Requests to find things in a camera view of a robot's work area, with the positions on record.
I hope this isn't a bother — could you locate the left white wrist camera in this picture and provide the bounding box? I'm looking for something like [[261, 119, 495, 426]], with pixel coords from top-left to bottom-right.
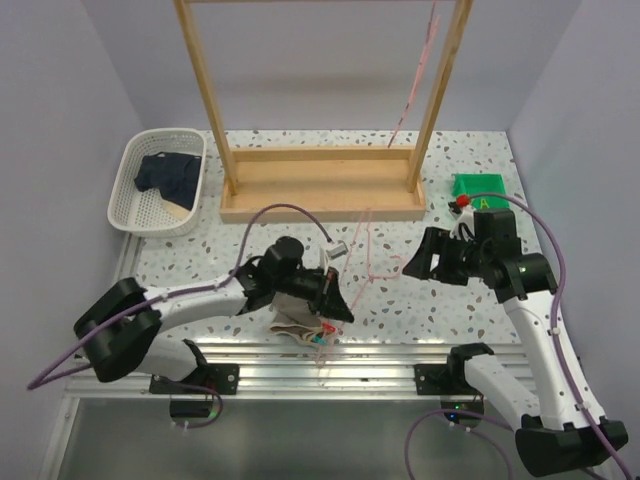
[[319, 240, 349, 267]]

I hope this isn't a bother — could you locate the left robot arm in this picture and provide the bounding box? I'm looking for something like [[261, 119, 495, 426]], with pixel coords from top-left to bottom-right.
[[74, 236, 354, 393]]

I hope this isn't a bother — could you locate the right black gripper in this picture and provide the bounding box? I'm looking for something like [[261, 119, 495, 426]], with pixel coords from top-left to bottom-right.
[[403, 225, 491, 286]]

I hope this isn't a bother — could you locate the navy blue underwear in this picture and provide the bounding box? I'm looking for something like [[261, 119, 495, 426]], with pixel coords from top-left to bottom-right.
[[134, 152, 202, 220]]

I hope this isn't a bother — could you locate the pink wire hanger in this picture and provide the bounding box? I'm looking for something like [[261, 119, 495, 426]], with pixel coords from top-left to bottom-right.
[[387, 0, 440, 148]]

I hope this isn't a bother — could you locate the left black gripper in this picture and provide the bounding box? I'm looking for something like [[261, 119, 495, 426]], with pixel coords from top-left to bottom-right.
[[272, 263, 353, 320]]

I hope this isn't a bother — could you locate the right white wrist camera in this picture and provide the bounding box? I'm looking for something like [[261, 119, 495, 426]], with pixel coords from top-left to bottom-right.
[[448, 194, 475, 241]]

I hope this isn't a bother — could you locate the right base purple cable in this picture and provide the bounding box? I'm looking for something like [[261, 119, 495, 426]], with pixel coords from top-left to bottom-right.
[[403, 407, 521, 480]]

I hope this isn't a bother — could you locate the green plastic bin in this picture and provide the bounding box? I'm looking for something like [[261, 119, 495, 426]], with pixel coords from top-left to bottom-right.
[[451, 173, 509, 209]]

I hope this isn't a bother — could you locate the grey beige underwear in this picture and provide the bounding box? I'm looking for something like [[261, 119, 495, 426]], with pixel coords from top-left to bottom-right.
[[268, 293, 335, 348]]

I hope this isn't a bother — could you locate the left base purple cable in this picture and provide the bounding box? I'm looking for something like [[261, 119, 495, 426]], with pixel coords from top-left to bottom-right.
[[169, 380, 224, 432]]

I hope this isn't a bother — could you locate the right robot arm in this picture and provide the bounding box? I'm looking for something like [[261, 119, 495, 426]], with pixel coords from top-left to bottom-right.
[[403, 207, 628, 477]]

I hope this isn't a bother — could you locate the aluminium rail base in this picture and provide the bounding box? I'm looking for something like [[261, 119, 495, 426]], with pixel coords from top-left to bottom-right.
[[64, 234, 596, 401]]

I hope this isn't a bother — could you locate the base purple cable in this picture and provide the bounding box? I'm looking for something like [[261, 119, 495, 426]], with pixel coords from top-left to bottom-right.
[[169, 380, 224, 432], [403, 407, 521, 480]]

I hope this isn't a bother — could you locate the wooden clothes rack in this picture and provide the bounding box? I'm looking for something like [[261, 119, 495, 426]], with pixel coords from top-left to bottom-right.
[[174, 1, 473, 224]]

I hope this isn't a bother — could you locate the white plastic basket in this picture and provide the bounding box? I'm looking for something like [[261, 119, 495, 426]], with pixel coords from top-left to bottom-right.
[[107, 128, 207, 237]]

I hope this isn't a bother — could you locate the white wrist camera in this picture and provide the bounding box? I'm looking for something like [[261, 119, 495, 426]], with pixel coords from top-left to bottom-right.
[[448, 194, 475, 241], [319, 240, 349, 267]]

